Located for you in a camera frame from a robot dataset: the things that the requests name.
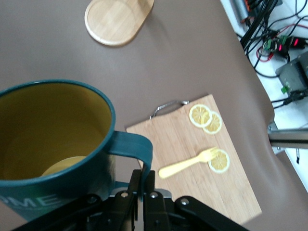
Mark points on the green circuit board red lights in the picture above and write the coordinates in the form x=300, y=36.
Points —
x=274, y=44

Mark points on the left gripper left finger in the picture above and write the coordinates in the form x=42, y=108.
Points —
x=113, y=211

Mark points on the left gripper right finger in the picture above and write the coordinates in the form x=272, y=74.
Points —
x=163, y=214

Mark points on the teal mug yellow inside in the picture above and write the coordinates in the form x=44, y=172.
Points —
x=48, y=120

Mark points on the lemon slice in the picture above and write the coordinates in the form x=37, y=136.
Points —
x=215, y=125
x=220, y=163
x=199, y=115

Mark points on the yellow plastic fork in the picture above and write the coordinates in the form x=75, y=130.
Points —
x=178, y=166

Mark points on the wooden mug rack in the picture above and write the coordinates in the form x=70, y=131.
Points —
x=115, y=21

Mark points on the grey metal electronics box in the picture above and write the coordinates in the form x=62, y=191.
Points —
x=293, y=72

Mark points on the brown table mat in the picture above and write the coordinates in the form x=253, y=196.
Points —
x=60, y=60

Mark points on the metal camera mount bar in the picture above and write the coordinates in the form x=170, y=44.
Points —
x=288, y=137

